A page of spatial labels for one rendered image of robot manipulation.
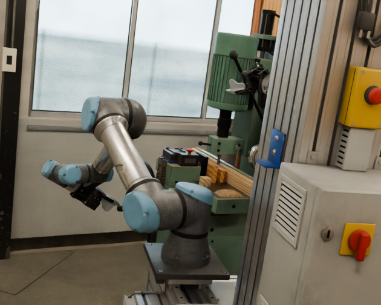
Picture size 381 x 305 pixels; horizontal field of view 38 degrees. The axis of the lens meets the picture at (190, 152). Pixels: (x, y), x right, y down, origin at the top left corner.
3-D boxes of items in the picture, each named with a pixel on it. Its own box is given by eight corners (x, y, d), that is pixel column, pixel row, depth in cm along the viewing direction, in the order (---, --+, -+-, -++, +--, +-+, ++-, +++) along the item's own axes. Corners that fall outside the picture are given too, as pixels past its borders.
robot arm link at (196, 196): (217, 232, 164) (223, 189, 161) (179, 237, 156) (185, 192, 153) (194, 218, 173) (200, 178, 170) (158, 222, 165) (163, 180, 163)
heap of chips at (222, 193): (213, 191, 212) (213, 187, 212) (234, 191, 216) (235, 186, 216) (221, 197, 206) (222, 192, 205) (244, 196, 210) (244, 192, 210)
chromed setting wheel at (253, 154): (244, 169, 230) (249, 140, 227) (268, 169, 235) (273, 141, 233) (248, 171, 227) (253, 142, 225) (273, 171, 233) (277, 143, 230)
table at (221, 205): (135, 169, 252) (137, 157, 251) (194, 169, 266) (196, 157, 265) (193, 215, 200) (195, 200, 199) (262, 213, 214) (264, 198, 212)
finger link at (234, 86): (221, 79, 202) (243, 74, 197) (227, 92, 205) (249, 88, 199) (218, 83, 200) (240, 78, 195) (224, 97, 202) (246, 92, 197)
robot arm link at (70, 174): (91, 163, 208) (78, 163, 217) (62, 164, 201) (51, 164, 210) (91, 184, 208) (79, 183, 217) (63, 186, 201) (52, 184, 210)
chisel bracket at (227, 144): (205, 154, 237) (208, 135, 235) (233, 154, 243) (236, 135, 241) (213, 158, 230) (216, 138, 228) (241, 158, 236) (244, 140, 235)
